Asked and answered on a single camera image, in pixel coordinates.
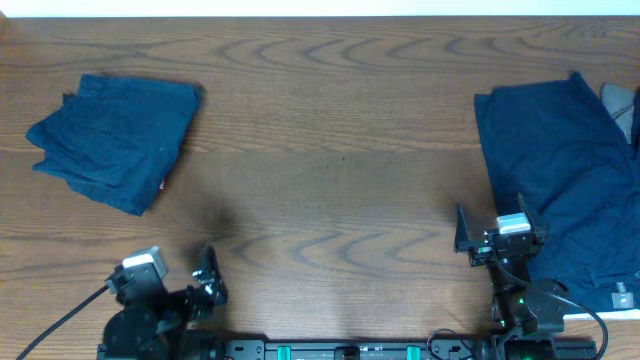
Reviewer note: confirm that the navy blue clothes pile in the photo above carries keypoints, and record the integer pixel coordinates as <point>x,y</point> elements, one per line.
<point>555,143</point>

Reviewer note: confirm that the grey garment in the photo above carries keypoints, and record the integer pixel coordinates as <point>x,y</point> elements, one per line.
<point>619,103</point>

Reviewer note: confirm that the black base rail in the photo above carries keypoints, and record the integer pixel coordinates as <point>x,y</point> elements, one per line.
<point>439,348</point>

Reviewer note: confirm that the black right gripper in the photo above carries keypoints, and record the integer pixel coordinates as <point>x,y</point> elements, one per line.
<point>480,249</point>

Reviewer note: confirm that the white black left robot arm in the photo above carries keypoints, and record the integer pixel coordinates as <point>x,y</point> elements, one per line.
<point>126,337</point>

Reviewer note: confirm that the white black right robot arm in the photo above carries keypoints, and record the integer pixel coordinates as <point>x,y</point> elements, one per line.
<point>530,313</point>

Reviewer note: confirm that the navy blue shorts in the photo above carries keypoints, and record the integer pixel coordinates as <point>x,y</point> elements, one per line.
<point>117,138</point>

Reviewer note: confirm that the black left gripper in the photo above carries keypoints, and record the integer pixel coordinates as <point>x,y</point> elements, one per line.
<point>211,288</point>

